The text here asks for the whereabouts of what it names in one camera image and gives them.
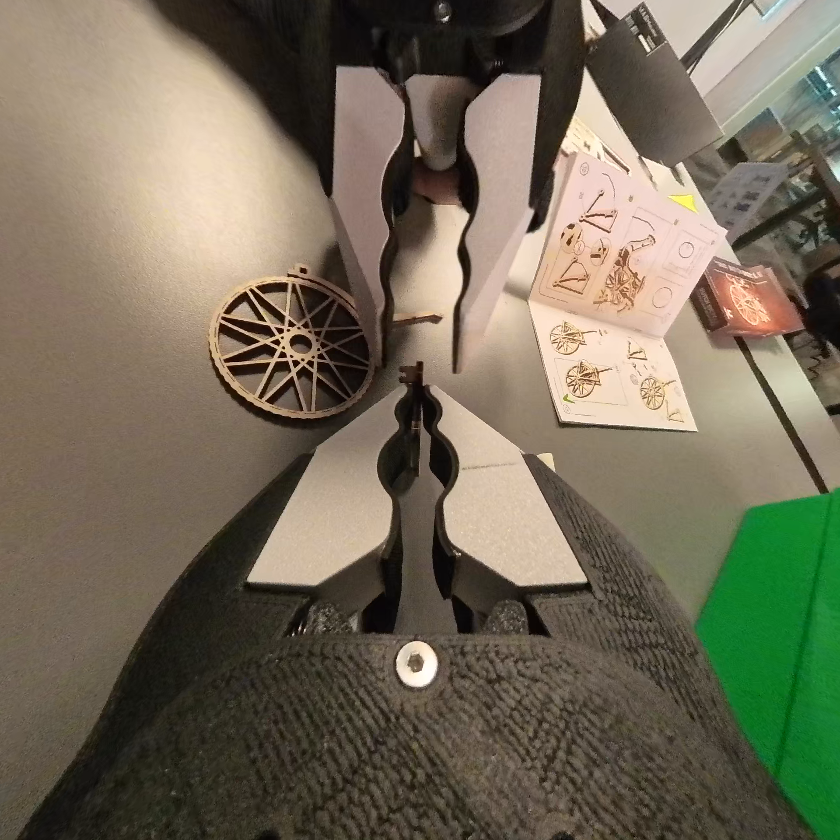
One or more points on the wooden spoked wheel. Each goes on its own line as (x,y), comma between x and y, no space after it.
(218,341)

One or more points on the yellow sticky note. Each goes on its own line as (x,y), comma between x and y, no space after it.
(682,205)

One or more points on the green plastic bin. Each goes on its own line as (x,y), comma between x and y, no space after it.
(781,623)

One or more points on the person's left hand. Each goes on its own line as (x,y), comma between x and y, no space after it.
(436,184)

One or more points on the dark red model kit box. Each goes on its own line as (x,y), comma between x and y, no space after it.
(748,298)

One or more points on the small wooden lever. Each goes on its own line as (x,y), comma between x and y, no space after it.
(420,318)

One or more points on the white instruction booklet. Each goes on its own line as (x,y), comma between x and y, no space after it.
(656,308)

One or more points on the black folded card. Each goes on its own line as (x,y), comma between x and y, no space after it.
(649,85)

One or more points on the white printed leaflet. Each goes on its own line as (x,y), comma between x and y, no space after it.
(745,193)

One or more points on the wooden parts sheet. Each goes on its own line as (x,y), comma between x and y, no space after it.
(590,141)

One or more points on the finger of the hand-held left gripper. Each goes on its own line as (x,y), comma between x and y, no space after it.
(505,164)
(361,164)

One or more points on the wooden triangular frame part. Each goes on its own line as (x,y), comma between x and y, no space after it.
(415,426)

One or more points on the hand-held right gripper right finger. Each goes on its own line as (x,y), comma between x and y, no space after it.
(512,525)

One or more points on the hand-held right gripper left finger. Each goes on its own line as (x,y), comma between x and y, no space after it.
(328,525)

